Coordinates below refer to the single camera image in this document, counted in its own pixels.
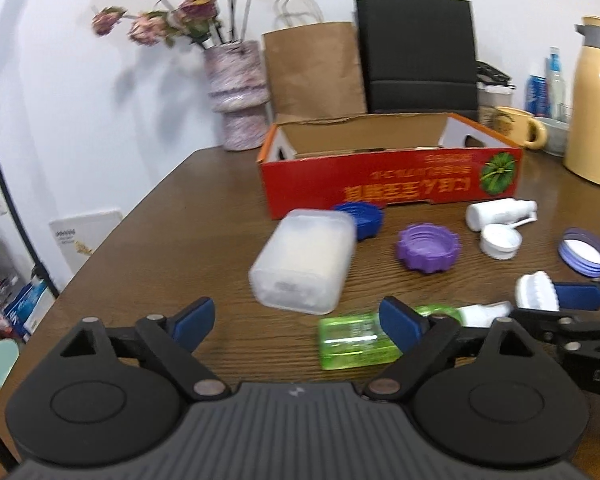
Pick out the white ceramic cup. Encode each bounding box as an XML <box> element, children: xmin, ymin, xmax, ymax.
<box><xmin>536</xmin><ymin>117</ymin><xmax>569</xmax><ymax>157</ymax></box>

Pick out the dried pink flower bouquet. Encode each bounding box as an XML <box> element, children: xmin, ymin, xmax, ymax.
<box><xmin>92</xmin><ymin>0</ymin><xmax>252</xmax><ymax>50</ymax></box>

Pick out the clear glass bottle blue label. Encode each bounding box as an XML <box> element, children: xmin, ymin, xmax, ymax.
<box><xmin>548</xmin><ymin>47</ymin><xmax>567</xmax><ymax>122</ymax></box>

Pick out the black paper bag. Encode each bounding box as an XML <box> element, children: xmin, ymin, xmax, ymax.
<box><xmin>355</xmin><ymin>0</ymin><xmax>478</xmax><ymax>120</ymax></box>

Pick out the translucent white plastic box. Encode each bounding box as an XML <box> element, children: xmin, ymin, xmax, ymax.
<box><xmin>248</xmin><ymin>209</ymin><xmax>356</xmax><ymax>315</ymax></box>

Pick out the brown paper bag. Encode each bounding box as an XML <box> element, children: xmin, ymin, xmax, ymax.
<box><xmin>263</xmin><ymin>0</ymin><xmax>366</xmax><ymax>122</ymax></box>

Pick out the yellow bear mug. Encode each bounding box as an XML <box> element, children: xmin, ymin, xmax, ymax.
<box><xmin>492</xmin><ymin>106</ymin><xmax>548</xmax><ymax>151</ymax></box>

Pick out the black light stand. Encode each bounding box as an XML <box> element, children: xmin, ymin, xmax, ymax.
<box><xmin>0</xmin><ymin>161</ymin><xmax>60</xmax><ymax>299</ymax></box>

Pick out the purple rimmed jar lid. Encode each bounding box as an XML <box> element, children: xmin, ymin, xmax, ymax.
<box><xmin>558</xmin><ymin>228</ymin><xmax>600</xmax><ymax>278</ymax></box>

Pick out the white nasal spray bottle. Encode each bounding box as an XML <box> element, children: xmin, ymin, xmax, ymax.
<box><xmin>465</xmin><ymin>198</ymin><xmax>538</xmax><ymax>232</ymax></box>

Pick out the blue soda can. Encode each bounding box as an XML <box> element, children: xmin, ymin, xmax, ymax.
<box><xmin>524</xmin><ymin>75</ymin><xmax>550</xmax><ymax>117</ymax></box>

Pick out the white ridged jar lid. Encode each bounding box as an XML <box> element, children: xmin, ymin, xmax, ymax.
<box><xmin>515</xmin><ymin>271</ymin><xmax>559</xmax><ymax>312</ymax></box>

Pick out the white book by wall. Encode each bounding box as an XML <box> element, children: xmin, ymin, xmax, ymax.
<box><xmin>50</xmin><ymin>209</ymin><xmax>123</xmax><ymax>274</ymax></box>

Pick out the blue plastic bottle cap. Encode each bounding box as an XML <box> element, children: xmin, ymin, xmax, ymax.
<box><xmin>332</xmin><ymin>202</ymin><xmax>384</xmax><ymax>242</ymax></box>

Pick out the small white ridged lid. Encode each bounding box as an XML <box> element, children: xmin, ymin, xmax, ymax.
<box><xmin>480</xmin><ymin>223</ymin><xmax>522</xmax><ymax>260</ymax></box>

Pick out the green spray bottle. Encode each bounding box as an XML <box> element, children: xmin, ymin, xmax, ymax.
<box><xmin>317</xmin><ymin>301</ymin><xmax>514</xmax><ymax>370</ymax></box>

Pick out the purple plastic bottle cap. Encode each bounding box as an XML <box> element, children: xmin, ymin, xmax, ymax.
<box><xmin>396</xmin><ymin>223</ymin><xmax>462</xmax><ymax>274</ymax></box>

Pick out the cream thermos jug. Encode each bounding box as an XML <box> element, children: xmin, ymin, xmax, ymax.
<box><xmin>564</xmin><ymin>15</ymin><xmax>600</xmax><ymax>185</ymax></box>

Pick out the clear jar with black lid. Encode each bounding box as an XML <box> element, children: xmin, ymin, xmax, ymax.
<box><xmin>477</xmin><ymin>61</ymin><xmax>516</xmax><ymax>127</ymax></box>

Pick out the red cardboard box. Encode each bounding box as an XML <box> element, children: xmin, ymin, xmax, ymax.
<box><xmin>258</xmin><ymin>113</ymin><xmax>524</xmax><ymax>219</ymax></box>

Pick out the pink speckled ceramic vase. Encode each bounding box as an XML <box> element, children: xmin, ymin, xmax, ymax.
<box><xmin>204</xmin><ymin>41</ymin><xmax>271</xmax><ymax>152</ymax></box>

